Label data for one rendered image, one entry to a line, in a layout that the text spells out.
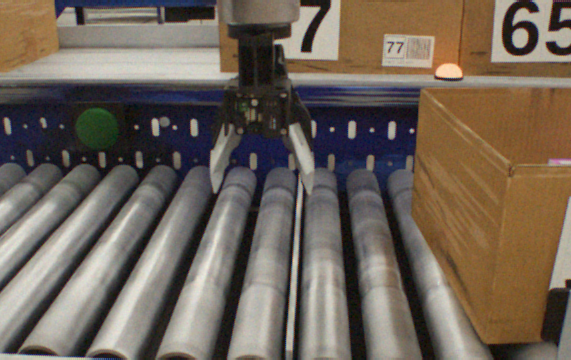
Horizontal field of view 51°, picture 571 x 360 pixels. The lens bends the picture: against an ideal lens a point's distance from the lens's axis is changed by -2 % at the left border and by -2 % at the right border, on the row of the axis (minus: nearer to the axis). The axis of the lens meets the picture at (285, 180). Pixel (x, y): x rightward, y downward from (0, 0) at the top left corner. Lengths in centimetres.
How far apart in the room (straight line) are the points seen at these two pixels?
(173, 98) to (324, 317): 50
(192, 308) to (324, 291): 14
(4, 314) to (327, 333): 32
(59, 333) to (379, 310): 31
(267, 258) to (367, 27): 45
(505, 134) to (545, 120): 5
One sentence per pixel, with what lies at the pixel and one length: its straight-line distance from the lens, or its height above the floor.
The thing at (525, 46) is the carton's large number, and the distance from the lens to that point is 105.
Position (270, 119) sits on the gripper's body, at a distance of 65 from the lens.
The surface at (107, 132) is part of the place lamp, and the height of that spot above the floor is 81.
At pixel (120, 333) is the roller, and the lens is 59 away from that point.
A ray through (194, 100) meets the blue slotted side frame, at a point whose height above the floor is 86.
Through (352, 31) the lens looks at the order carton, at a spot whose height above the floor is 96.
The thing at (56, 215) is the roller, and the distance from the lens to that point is 89.
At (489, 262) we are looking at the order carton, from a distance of 55.
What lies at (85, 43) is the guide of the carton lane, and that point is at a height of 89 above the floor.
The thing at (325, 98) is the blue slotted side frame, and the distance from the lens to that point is 95.
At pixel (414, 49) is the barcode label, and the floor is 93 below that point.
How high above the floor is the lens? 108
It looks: 21 degrees down
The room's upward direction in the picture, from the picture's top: straight up
